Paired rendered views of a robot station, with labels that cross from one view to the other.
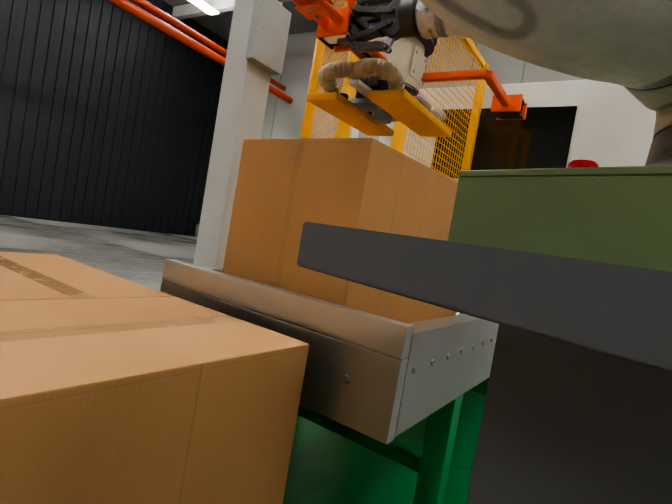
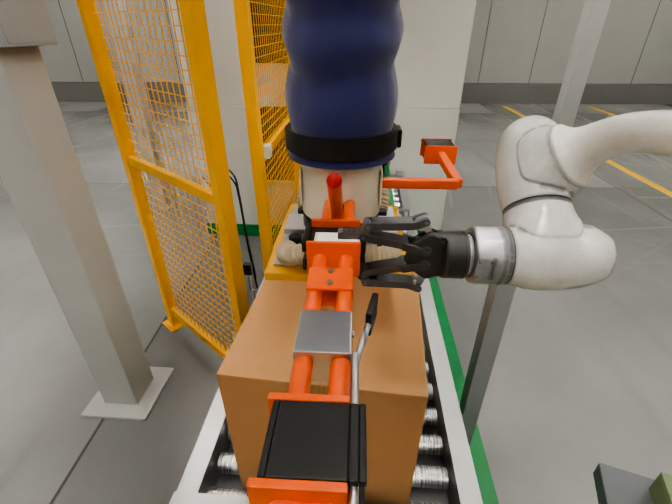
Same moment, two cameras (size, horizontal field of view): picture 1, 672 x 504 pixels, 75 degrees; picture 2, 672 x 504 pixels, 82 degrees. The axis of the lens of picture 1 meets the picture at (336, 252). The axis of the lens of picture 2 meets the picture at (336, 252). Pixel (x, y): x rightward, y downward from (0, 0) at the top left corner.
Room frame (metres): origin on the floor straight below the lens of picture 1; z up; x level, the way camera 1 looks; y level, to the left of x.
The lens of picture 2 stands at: (0.56, 0.34, 1.53)
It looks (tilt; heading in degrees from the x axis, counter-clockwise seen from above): 31 degrees down; 330
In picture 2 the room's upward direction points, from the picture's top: straight up
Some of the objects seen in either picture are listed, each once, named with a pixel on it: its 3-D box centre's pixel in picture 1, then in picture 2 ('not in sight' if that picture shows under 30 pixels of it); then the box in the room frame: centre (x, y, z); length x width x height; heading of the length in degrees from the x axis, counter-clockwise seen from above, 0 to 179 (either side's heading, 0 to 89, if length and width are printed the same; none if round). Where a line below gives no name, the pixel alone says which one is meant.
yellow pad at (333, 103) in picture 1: (354, 111); (300, 230); (1.30, 0.01, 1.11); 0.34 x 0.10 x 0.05; 147
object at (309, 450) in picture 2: not in sight; (304, 454); (0.74, 0.27, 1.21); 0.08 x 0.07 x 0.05; 147
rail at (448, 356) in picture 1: (522, 329); (414, 267); (1.74, -0.79, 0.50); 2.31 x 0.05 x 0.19; 146
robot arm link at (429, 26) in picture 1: (435, 13); (483, 255); (0.89, -0.12, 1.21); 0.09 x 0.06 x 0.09; 147
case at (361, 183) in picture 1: (359, 237); (338, 348); (1.24, -0.06, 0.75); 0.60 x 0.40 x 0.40; 142
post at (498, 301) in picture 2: not in sight; (482, 360); (1.15, -0.60, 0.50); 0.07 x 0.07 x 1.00; 56
